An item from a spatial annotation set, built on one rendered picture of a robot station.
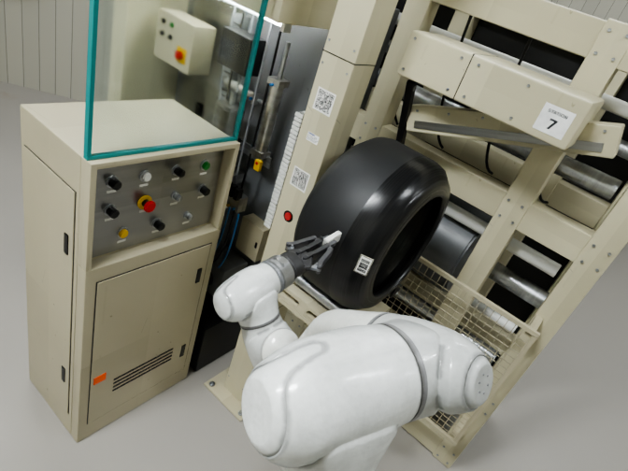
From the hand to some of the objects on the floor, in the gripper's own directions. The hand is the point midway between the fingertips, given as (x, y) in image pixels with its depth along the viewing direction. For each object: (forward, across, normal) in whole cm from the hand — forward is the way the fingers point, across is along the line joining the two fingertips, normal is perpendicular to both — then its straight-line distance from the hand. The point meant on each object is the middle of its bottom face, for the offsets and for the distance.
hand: (332, 239), depth 133 cm
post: (+12, +32, +127) cm, 132 cm away
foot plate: (+12, +32, +127) cm, 131 cm away
